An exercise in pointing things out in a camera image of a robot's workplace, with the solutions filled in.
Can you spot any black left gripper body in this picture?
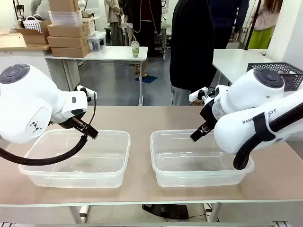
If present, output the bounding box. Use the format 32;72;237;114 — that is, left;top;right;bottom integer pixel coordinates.
49;113;87;130

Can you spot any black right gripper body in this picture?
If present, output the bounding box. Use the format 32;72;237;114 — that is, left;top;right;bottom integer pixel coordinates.
199;100;218;130

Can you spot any clear plastic bin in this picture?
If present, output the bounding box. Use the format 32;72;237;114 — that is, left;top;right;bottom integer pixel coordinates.
150;129;255;188
18;129;131;189

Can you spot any dark grey plastic basket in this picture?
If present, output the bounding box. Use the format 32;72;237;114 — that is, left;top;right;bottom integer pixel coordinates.
247;62;303;92

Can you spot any person's left forearm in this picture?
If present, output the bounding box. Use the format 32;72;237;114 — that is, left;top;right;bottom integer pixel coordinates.
196;60;217;92

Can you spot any white side table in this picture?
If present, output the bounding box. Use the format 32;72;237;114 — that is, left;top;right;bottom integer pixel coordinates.
212;49;285;86

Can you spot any person in black jacket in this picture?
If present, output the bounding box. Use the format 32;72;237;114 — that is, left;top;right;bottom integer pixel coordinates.
169;0;217;106

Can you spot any closed cardboard box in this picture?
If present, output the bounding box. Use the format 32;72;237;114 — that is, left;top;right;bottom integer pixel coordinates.
47;23;89;38
50;46;91;58
47;35;89;49

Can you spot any blue floor mat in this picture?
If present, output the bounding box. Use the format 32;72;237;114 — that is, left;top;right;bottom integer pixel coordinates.
134;75;158;84

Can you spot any white table leg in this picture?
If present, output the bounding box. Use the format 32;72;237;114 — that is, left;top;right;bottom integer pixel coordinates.
68;205;90;224

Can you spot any clear storage box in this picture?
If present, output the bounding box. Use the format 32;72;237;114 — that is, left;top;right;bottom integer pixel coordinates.
87;31;107;52

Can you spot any open cardboard box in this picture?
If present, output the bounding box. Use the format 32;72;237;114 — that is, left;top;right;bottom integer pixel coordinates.
16;19;52;45

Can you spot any person in navy top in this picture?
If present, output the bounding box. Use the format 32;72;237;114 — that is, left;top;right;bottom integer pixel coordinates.
210;0;250;50

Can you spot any plastic drink cup with straw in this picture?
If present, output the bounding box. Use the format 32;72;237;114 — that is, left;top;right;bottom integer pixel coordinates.
131;35;141;58

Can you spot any black stand pole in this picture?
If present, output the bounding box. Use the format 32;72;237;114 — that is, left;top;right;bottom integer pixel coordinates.
244;0;262;51

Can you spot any person in green trousers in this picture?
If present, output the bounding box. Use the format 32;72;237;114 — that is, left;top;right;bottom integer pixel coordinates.
247;0;284;50

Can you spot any stack of clear crates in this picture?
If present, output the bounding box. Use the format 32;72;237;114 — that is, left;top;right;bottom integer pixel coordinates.
48;10;84;27

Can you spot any person in dark coat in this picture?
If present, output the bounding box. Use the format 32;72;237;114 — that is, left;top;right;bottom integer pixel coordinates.
123;0;162;58

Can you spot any person in beige clothes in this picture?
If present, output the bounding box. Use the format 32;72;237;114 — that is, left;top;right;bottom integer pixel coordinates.
104;0;124;47

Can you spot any tall cardboard box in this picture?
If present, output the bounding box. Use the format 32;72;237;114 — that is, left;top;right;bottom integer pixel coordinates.
48;0;80;12

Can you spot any thin black camera cable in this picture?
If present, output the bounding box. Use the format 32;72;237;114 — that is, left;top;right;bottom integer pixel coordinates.
87;91;98;130

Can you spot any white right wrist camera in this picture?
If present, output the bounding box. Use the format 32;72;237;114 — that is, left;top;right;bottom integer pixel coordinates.
188;87;215;103

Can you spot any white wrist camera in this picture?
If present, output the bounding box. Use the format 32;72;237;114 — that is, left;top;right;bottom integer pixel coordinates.
76;85;98;103
188;87;215;103

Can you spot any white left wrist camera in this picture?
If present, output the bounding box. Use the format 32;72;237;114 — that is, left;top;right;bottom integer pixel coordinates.
76;85;98;103

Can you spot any white handled basket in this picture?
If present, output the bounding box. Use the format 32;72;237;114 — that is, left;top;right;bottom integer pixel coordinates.
22;14;46;35

